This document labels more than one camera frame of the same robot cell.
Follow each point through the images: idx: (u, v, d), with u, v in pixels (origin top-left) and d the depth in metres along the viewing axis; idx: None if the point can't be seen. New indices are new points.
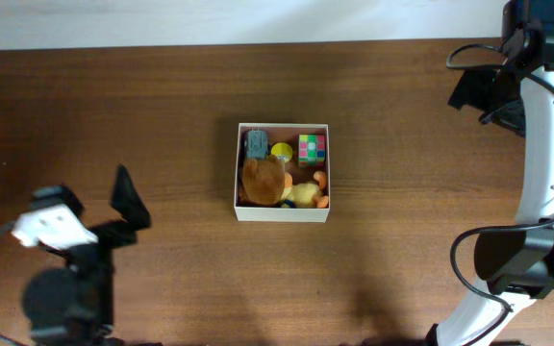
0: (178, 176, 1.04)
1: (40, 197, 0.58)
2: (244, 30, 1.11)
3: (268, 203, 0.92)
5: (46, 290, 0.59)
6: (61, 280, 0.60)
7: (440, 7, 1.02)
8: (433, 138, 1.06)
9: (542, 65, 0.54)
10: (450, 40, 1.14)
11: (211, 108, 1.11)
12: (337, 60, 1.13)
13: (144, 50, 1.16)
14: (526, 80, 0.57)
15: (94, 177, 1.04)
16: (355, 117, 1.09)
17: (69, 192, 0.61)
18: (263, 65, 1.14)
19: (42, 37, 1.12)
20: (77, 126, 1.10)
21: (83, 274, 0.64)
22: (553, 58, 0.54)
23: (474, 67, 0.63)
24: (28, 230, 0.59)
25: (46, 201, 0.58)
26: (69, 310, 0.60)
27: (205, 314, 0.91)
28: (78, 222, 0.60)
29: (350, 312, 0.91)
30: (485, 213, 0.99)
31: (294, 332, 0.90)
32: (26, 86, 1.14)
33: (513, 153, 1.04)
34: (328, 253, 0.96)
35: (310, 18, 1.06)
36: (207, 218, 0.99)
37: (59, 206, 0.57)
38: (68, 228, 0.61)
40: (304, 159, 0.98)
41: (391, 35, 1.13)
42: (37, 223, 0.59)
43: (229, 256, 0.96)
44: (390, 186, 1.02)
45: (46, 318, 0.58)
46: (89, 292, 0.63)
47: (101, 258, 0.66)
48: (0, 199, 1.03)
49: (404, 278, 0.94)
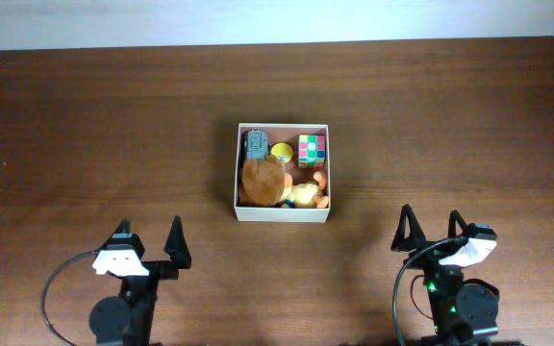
0: (178, 176, 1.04)
1: (115, 238, 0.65)
2: (246, 31, 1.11)
3: (269, 204, 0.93)
5: (110, 312, 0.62)
6: (120, 306, 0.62)
7: (440, 7, 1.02)
8: (433, 139, 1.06)
9: (473, 317, 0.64)
10: (448, 41, 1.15)
11: (211, 109, 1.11)
12: (337, 60, 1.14)
13: (144, 50, 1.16)
14: (459, 320, 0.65)
15: (95, 177, 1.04)
16: (355, 117, 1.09)
17: (137, 237, 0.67)
18: (263, 65, 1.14)
19: (40, 37, 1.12)
20: (75, 126, 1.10)
21: (135, 298, 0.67)
22: (484, 319, 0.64)
23: (418, 240, 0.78)
24: (100, 264, 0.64)
25: (119, 243, 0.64)
26: (126, 331, 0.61)
27: (206, 315, 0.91)
28: (139, 264, 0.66)
29: (352, 312, 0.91)
30: (484, 213, 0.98)
31: (294, 332, 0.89)
32: (25, 85, 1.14)
33: (511, 154, 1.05)
34: (328, 254, 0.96)
35: (309, 18, 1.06)
36: (207, 219, 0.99)
37: (128, 248, 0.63)
38: (131, 266, 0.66)
40: (304, 159, 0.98)
41: (391, 36, 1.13)
42: (110, 259, 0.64)
43: (230, 257, 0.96)
44: (390, 185, 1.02)
45: (105, 334, 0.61)
46: (135, 317, 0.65)
47: (146, 288, 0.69)
48: None
49: (404, 278, 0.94)
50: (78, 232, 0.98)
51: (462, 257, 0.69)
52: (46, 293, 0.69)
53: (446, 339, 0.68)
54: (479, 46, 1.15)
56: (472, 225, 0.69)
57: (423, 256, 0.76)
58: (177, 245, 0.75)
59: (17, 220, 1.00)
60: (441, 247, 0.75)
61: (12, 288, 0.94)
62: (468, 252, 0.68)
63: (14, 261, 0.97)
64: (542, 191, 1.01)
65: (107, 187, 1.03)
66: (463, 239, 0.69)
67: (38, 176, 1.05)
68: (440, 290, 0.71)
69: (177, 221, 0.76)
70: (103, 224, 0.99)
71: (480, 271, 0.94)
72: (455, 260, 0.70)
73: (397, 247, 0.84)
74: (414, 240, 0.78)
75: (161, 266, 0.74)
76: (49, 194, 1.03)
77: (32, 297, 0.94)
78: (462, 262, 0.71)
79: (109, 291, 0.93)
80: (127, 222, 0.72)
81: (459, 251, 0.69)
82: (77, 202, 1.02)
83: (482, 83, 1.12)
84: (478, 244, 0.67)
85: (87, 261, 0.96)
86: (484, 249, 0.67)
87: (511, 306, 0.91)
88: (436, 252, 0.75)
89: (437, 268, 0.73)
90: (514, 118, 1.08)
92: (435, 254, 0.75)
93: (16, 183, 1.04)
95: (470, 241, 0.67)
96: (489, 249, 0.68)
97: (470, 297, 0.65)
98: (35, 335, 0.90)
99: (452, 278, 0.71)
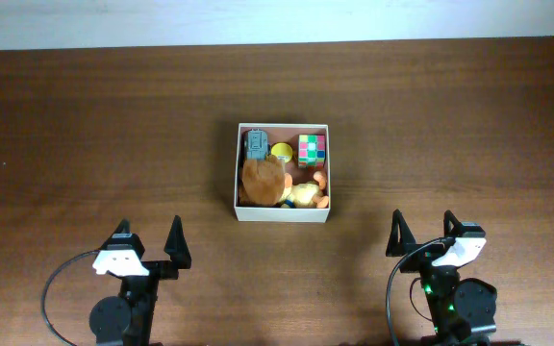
0: (178, 176, 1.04)
1: (115, 238, 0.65)
2: (246, 32, 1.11)
3: (269, 203, 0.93)
5: (110, 312, 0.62)
6: (120, 306, 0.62)
7: (440, 7, 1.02)
8: (433, 139, 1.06)
9: (470, 315, 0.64)
10: (448, 41, 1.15)
11: (211, 108, 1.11)
12: (336, 60, 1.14)
13: (144, 50, 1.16)
14: (457, 318, 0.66)
15: (95, 178, 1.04)
16: (355, 116, 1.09)
17: (136, 237, 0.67)
18: (263, 65, 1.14)
19: (39, 37, 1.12)
20: (75, 126, 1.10)
21: (135, 298, 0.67)
22: (481, 316, 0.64)
23: (408, 242, 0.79)
24: (100, 264, 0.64)
25: (119, 243, 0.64)
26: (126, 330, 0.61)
27: (206, 315, 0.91)
28: (139, 264, 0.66)
29: (352, 312, 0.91)
30: (483, 213, 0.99)
31: (294, 332, 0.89)
32: (24, 85, 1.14)
33: (511, 154, 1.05)
34: (329, 254, 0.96)
35: (309, 17, 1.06)
36: (207, 219, 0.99)
37: (129, 248, 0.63)
38: (131, 266, 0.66)
40: (304, 159, 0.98)
41: (391, 36, 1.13)
42: (111, 258, 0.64)
43: (230, 257, 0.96)
44: (390, 185, 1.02)
45: (106, 334, 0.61)
46: (135, 317, 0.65)
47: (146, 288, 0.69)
48: None
49: (403, 278, 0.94)
50: (77, 232, 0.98)
51: (451, 257, 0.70)
52: (46, 293, 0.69)
53: (444, 338, 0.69)
54: (479, 46, 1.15)
56: (460, 224, 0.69)
57: (416, 258, 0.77)
58: (177, 245, 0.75)
59: (17, 220, 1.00)
60: (433, 249, 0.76)
61: (12, 289, 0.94)
62: (457, 251, 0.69)
63: (14, 261, 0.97)
64: (542, 191, 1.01)
65: (107, 187, 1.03)
66: (449, 240, 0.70)
67: (37, 176, 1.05)
68: (438, 290, 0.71)
69: (177, 221, 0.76)
70: (103, 224, 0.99)
71: (480, 271, 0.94)
72: (446, 260, 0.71)
73: (389, 252, 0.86)
74: (404, 245, 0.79)
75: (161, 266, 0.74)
76: (48, 194, 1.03)
77: (32, 297, 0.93)
78: (454, 262, 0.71)
79: (109, 291, 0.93)
80: (128, 222, 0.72)
81: (448, 250, 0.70)
82: (76, 203, 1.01)
83: (481, 83, 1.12)
84: (465, 242, 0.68)
85: (87, 261, 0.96)
86: (472, 247, 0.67)
87: (511, 306, 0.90)
88: (426, 254, 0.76)
89: (432, 269, 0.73)
90: (513, 118, 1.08)
92: (426, 256, 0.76)
93: (15, 183, 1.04)
95: (458, 240, 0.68)
96: (478, 246, 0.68)
97: (467, 295, 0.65)
98: (36, 335, 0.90)
99: (448, 278, 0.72)
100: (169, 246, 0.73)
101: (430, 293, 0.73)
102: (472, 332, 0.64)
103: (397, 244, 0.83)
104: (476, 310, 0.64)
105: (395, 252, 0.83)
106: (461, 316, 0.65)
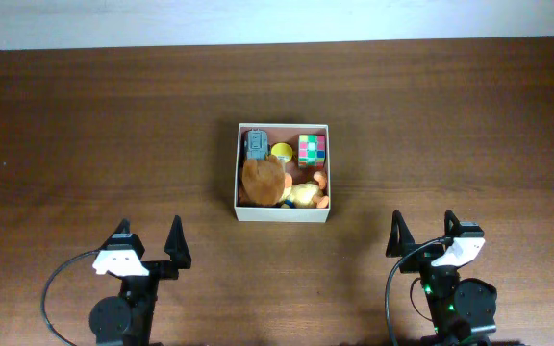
0: (178, 176, 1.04)
1: (115, 238, 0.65)
2: (246, 32, 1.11)
3: (269, 203, 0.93)
5: (110, 312, 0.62)
6: (121, 306, 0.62)
7: (440, 7, 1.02)
8: (433, 138, 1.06)
9: (470, 315, 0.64)
10: (448, 41, 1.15)
11: (211, 108, 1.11)
12: (337, 60, 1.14)
13: (144, 50, 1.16)
14: (457, 318, 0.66)
15: (95, 177, 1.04)
16: (355, 116, 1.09)
17: (136, 237, 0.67)
18: (264, 65, 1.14)
19: (40, 37, 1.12)
20: (75, 126, 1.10)
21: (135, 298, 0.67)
22: (481, 316, 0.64)
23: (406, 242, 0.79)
24: (100, 264, 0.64)
25: (119, 243, 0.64)
26: (126, 331, 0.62)
27: (206, 315, 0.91)
28: (139, 264, 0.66)
29: (352, 312, 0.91)
30: (483, 213, 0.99)
31: (294, 332, 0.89)
32: (24, 85, 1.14)
33: (511, 153, 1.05)
34: (328, 254, 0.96)
35: (309, 17, 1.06)
36: (207, 219, 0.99)
37: (129, 248, 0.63)
38: (131, 266, 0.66)
40: (304, 159, 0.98)
41: (391, 36, 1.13)
42: (111, 258, 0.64)
43: (230, 257, 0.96)
44: (390, 185, 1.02)
45: (106, 334, 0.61)
46: (135, 317, 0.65)
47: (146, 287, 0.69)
48: None
49: (403, 278, 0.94)
50: (78, 232, 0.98)
51: (449, 257, 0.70)
52: (46, 293, 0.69)
53: (444, 338, 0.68)
54: (479, 46, 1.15)
56: (458, 224, 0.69)
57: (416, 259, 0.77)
58: (176, 246, 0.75)
59: (16, 220, 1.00)
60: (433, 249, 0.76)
61: (12, 289, 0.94)
62: (455, 252, 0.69)
63: (14, 261, 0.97)
64: (542, 191, 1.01)
65: (107, 187, 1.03)
66: (447, 240, 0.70)
67: (38, 175, 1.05)
68: (438, 290, 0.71)
69: (176, 221, 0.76)
70: (103, 224, 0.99)
71: (480, 271, 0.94)
72: (445, 260, 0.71)
73: (389, 252, 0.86)
74: (403, 244, 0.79)
75: (161, 266, 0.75)
76: (49, 194, 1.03)
77: (32, 297, 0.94)
78: (454, 262, 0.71)
79: (109, 290, 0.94)
80: (128, 222, 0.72)
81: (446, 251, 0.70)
82: (76, 202, 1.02)
83: (482, 83, 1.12)
84: (463, 243, 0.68)
85: (87, 261, 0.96)
86: (470, 247, 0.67)
87: (511, 306, 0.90)
88: (425, 254, 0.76)
89: (432, 269, 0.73)
90: (514, 118, 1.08)
92: (425, 256, 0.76)
93: (15, 183, 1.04)
95: (455, 240, 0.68)
96: (477, 246, 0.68)
97: (467, 295, 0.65)
98: (36, 335, 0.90)
99: (448, 278, 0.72)
100: (168, 246, 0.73)
101: (430, 293, 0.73)
102: (472, 332, 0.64)
103: (396, 243, 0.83)
104: (476, 310, 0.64)
105: (393, 252, 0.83)
106: (461, 316, 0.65)
